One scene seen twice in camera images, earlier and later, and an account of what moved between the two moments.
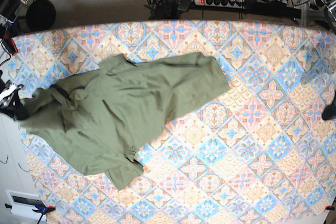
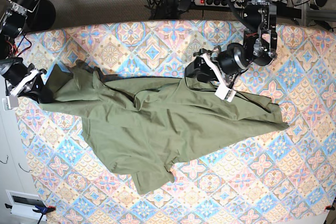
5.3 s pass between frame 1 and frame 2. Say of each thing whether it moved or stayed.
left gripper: moved
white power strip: stayed
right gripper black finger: moved
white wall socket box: stayed
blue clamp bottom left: stayed
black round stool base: stayed
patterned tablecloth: stayed
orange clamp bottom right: stayed
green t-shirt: moved
